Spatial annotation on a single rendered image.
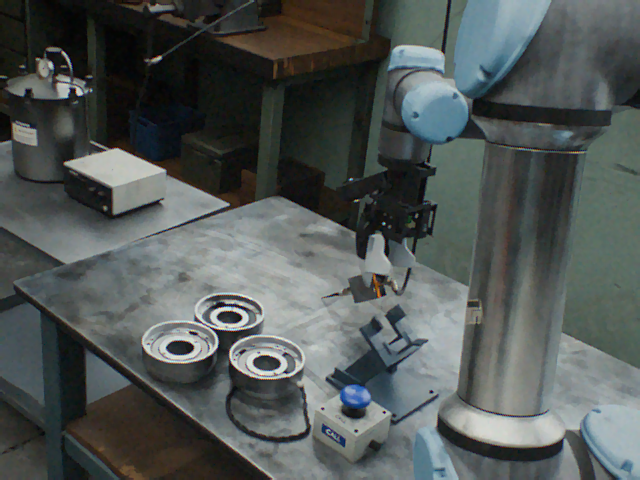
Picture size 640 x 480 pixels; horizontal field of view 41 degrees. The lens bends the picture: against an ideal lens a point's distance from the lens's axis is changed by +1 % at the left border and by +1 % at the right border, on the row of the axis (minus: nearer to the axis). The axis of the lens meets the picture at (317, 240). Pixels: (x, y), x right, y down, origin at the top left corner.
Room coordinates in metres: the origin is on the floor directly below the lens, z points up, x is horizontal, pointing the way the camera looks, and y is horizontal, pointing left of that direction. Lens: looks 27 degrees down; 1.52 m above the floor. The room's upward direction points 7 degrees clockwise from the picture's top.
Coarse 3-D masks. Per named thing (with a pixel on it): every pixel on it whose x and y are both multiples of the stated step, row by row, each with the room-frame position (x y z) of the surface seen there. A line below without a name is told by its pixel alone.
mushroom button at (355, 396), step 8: (344, 392) 0.88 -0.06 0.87; (352, 392) 0.88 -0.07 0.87; (360, 392) 0.88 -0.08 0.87; (368, 392) 0.88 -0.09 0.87; (344, 400) 0.87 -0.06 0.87; (352, 400) 0.86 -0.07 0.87; (360, 400) 0.86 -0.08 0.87; (368, 400) 0.87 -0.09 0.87; (352, 408) 0.86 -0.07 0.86; (360, 408) 0.86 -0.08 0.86
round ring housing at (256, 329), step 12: (204, 300) 1.11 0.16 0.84; (216, 300) 1.13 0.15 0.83; (228, 300) 1.14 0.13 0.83; (240, 300) 1.14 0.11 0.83; (252, 300) 1.13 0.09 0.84; (216, 312) 1.10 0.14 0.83; (228, 312) 1.11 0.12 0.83; (240, 312) 1.11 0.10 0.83; (264, 312) 1.10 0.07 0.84; (204, 324) 1.05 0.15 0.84; (216, 324) 1.07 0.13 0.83; (228, 324) 1.11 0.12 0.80; (240, 324) 1.07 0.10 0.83; (228, 336) 1.04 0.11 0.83; (240, 336) 1.04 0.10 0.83; (228, 348) 1.04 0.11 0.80
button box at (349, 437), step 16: (336, 400) 0.90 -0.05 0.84; (320, 416) 0.87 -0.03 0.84; (336, 416) 0.86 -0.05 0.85; (352, 416) 0.86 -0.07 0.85; (368, 416) 0.87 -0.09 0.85; (384, 416) 0.87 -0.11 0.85; (320, 432) 0.87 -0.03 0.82; (336, 432) 0.85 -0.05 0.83; (352, 432) 0.84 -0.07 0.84; (368, 432) 0.85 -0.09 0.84; (384, 432) 0.88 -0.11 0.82; (336, 448) 0.85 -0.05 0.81; (352, 448) 0.83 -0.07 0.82; (368, 448) 0.85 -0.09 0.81; (352, 464) 0.83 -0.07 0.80
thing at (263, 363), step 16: (256, 336) 1.03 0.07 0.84; (272, 336) 1.03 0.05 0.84; (240, 352) 1.01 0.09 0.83; (256, 352) 1.00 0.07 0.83; (272, 352) 1.01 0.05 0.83; (288, 352) 1.01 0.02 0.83; (256, 368) 1.00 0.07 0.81; (272, 368) 1.00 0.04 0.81; (240, 384) 0.94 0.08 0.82; (256, 384) 0.93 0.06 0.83; (272, 384) 0.93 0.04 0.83; (288, 384) 0.94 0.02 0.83
